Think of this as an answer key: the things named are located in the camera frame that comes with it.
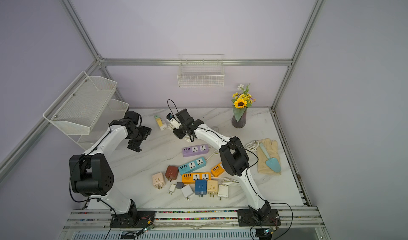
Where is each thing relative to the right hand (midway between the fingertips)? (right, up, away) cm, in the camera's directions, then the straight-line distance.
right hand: (178, 131), depth 96 cm
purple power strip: (+8, -12, 0) cm, 14 cm away
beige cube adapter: (+21, -28, -18) cm, 39 cm away
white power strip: (-10, +2, +5) cm, 12 cm away
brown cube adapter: (-1, -22, -12) cm, 25 cm away
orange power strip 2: (+8, -25, -12) cm, 29 cm away
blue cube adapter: (+15, -28, -18) cm, 36 cm away
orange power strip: (+24, -21, -9) cm, 33 cm away
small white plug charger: (0, -29, -15) cm, 33 cm away
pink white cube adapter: (-7, -25, -16) cm, 30 cm away
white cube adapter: (+26, -30, -16) cm, 43 cm away
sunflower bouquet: (+38, +18, -7) cm, 42 cm away
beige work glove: (+58, -11, +3) cm, 60 cm away
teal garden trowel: (+56, -19, -4) cm, 59 cm away
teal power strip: (+9, -19, -8) cm, 23 cm away
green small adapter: (-16, +9, +8) cm, 21 cm away
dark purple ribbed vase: (+41, +5, +10) cm, 42 cm away
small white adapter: (+8, -30, -15) cm, 35 cm away
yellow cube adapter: (-13, +6, +5) cm, 15 cm away
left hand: (-17, -5, -6) cm, 19 cm away
